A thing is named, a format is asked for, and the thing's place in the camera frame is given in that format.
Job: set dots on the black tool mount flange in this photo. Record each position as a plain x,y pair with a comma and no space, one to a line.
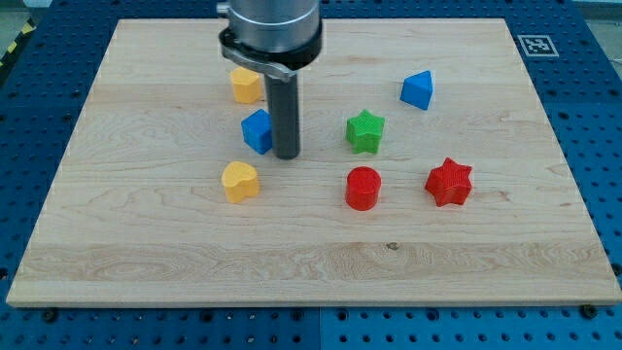
278,65

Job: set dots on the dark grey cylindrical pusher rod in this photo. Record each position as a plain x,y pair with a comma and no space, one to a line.
283,107

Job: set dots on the green star block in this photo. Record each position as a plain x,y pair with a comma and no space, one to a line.
364,132

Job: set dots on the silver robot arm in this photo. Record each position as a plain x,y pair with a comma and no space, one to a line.
275,38

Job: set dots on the red star block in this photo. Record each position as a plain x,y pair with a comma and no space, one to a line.
449,183

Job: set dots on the yellow pentagon block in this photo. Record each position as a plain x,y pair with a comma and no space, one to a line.
246,85

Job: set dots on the blue cube block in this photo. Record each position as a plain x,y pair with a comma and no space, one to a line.
256,130

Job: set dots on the yellow heart block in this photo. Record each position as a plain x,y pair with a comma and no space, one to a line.
240,180

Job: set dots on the red cylinder block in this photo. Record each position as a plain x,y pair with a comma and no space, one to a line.
362,188

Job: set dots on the blue triangle block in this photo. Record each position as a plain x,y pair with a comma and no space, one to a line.
417,90

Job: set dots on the light wooden board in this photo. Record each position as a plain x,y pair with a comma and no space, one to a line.
137,215

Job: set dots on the white fiducial marker tag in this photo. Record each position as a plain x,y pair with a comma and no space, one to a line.
536,45

